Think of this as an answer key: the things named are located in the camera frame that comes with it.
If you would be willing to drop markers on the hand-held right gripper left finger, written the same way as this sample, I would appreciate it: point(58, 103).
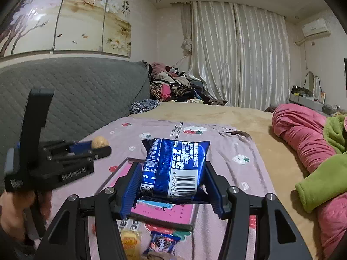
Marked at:
point(130, 192)

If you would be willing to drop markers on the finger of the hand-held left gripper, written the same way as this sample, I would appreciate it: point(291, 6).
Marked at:
point(100, 153)
point(81, 146)

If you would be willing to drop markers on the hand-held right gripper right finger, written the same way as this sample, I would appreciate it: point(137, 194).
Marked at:
point(217, 195)

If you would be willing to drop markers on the walnut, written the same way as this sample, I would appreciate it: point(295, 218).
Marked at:
point(99, 142)

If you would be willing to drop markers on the blue and white cookie packet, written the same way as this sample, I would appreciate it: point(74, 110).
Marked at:
point(173, 168)

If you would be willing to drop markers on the yellow cake packet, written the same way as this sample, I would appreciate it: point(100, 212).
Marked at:
point(130, 243)

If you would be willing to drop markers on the blue and pink cookie packet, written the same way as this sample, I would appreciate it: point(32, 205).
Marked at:
point(162, 242)

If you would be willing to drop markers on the person's left hand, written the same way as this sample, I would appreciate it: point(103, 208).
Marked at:
point(13, 211)

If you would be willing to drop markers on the pink printed blanket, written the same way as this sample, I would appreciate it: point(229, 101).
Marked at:
point(230, 173)

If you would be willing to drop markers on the pink book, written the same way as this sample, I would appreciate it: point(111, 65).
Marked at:
point(168, 211)

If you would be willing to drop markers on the grey quilted headboard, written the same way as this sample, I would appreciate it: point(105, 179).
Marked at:
point(81, 100)

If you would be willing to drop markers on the dark floral cloth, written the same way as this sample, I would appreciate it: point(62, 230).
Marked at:
point(143, 105)

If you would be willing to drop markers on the tan bed sheet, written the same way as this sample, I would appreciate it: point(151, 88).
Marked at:
point(217, 116)

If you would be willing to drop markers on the pile of clothes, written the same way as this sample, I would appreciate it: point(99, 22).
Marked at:
point(168, 86)

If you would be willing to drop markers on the dark brown fuzzy cloth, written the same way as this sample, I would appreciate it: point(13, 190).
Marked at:
point(269, 109)

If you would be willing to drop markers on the pink quilt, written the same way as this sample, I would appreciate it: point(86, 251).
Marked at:
point(298, 130)

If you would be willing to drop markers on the green fleece blanket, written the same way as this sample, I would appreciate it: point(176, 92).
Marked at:
point(325, 181)

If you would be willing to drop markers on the grey dresser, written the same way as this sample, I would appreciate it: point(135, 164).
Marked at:
point(306, 101)

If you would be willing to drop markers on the dark bag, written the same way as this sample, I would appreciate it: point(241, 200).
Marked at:
point(296, 90)

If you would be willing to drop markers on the white curtains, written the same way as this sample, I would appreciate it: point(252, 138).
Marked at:
point(238, 59)

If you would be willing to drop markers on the white curtain tie flower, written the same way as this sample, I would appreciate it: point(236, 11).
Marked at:
point(187, 44)

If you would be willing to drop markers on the arched vanity mirror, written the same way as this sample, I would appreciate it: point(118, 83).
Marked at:
point(309, 84)

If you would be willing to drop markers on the black television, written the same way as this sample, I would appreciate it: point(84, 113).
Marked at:
point(345, 73)

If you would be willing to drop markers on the white air conditioner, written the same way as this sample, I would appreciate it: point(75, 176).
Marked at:
point(315, 27)

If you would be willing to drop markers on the floral wall mural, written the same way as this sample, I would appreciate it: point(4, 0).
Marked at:
point(81, 19)

